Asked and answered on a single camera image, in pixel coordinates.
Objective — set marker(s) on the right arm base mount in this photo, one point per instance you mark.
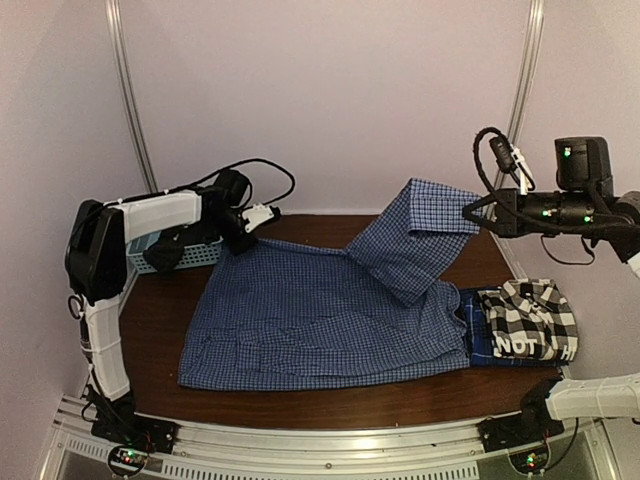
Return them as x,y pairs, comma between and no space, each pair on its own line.
525,434

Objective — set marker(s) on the black garment in basket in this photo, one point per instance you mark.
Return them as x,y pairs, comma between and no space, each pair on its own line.
167,251

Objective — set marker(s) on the right aluminium frame post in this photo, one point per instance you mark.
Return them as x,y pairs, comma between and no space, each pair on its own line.
528,66

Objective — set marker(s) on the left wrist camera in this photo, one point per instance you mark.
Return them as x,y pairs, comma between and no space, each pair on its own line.
258,215

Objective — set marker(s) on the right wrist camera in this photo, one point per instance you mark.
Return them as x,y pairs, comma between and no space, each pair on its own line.
511,161

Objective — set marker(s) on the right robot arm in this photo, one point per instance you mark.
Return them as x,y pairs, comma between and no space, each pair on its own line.
585,205

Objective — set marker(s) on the light blue plastic basket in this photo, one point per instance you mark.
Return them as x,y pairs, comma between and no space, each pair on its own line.
195,255

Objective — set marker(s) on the left aluminium frame post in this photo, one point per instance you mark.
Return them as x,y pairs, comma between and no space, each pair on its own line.
126,85

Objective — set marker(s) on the aluminium frame post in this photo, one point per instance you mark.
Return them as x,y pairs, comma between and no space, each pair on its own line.
528,66
126,85

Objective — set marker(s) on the black white plaid shirt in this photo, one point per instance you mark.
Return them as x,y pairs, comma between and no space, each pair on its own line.
530,319

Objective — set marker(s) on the front aluminium rail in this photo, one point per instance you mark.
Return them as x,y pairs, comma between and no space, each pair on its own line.
453,450

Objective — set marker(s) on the blue small-check shirt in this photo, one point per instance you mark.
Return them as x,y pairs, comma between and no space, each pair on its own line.
286,316

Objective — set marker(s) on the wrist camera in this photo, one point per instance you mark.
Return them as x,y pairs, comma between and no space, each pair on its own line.
258,215
511,161

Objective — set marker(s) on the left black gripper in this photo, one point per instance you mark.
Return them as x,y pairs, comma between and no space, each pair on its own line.
238,247

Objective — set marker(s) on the blue plaid folded shirt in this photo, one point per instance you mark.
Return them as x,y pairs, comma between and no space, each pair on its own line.
479,337

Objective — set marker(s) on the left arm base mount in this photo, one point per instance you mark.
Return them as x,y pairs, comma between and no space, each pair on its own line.
135,437

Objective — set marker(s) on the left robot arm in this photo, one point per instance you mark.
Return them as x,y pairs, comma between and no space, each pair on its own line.
97,267

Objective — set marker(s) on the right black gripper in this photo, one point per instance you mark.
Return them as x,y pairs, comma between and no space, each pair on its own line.
508,221

